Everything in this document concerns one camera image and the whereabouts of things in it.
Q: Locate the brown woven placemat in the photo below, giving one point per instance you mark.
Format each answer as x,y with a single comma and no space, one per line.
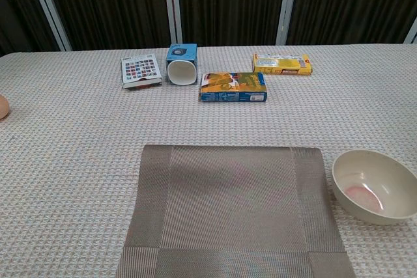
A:
234,209

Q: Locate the beige bowl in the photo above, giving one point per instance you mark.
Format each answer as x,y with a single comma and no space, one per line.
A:
358,206

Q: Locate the blue and orange snack box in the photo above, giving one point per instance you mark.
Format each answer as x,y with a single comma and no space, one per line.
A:
228,86

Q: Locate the white cup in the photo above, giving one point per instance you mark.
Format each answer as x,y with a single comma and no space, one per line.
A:
182,74

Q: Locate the white box with coloured squares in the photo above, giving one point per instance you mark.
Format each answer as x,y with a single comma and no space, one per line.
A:
140,68

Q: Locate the yellow snack box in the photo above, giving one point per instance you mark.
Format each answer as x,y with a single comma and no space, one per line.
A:
280,63

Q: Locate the dark pleated curtain panel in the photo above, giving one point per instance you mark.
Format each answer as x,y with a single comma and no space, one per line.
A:
352,1
16,14
110,4
228,4

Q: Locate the beige woven tablecloth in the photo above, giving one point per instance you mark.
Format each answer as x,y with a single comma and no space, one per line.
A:
65,161

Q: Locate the brown egg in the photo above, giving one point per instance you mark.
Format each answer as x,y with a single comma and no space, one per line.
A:
3,107

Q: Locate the white screen frame post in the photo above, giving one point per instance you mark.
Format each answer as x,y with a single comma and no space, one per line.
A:
49,8
172,4
287,4
412,34

